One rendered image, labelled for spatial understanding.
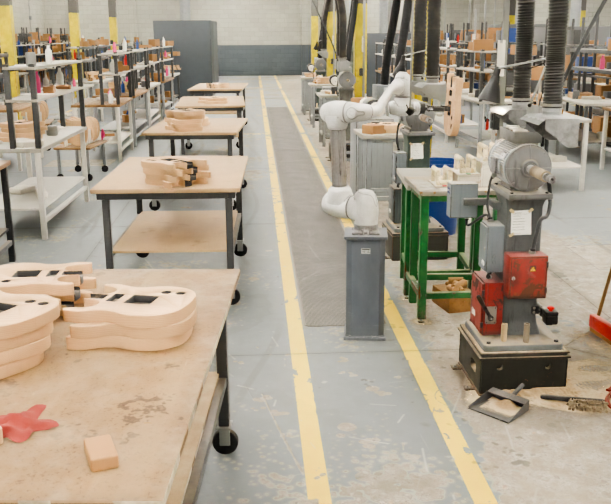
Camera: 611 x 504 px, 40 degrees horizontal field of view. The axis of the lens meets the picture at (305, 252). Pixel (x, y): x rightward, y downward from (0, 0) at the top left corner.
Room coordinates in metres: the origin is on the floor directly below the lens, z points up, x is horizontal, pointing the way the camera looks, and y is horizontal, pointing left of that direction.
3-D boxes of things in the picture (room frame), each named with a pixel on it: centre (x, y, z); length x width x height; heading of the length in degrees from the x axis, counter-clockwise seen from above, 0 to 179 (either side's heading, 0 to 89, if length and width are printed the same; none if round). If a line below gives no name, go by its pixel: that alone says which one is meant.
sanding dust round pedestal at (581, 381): (4.76, -1.48, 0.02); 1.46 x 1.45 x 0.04; 3
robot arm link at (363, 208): (5.34, -0.39, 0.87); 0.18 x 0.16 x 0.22; 55
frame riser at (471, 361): (4.58, -1.19, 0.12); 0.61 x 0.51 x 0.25; 93
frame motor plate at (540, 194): (4.58, -1.19, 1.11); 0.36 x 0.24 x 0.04; 3
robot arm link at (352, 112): (5.32, -0.33, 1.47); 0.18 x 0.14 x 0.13; 145
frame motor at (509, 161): (4.64, -1.18, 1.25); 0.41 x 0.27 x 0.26; 3
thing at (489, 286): (4.57, -1.03, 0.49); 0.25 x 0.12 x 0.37; 3
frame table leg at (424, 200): (5.55, -0.81, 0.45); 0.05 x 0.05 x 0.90; 3
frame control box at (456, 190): (4.71, -0.94, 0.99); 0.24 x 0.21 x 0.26; 3
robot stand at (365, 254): (5.33, -0.40, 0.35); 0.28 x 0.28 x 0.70; 86
